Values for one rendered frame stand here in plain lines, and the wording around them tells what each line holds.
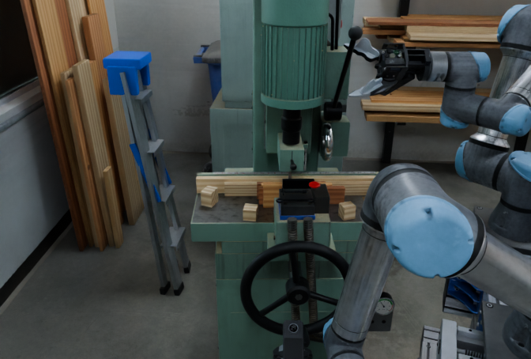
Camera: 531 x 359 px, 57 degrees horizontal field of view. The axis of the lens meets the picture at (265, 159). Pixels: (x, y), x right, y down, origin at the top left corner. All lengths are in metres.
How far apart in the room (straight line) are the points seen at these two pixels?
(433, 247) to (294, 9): 0.71
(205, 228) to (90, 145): 1.44
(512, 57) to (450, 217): 0.94
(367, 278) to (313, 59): 0.59
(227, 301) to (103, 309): 1.14
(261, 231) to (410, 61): 0.59
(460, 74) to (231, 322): 0.95
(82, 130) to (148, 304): 0.93
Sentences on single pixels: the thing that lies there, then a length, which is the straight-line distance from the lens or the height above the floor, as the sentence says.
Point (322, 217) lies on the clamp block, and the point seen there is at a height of 0.96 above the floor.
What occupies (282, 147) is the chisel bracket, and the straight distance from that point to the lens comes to 1.41.
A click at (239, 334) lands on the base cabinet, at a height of 0.50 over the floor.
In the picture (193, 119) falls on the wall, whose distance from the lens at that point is 3.98.
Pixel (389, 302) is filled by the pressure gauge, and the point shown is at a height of 0.67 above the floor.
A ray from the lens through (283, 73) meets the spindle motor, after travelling 1.30.
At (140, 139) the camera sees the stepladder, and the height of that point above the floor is 0.82.
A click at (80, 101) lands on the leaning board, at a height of 0.86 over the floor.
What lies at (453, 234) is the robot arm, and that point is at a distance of 0.76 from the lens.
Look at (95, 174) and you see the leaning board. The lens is 2.79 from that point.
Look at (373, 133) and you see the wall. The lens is 3.96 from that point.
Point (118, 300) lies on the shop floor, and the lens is 2.60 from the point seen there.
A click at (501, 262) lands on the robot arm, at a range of 0.86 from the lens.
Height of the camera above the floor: 1.61
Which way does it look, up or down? 24 degrees down
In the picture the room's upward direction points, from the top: straight up
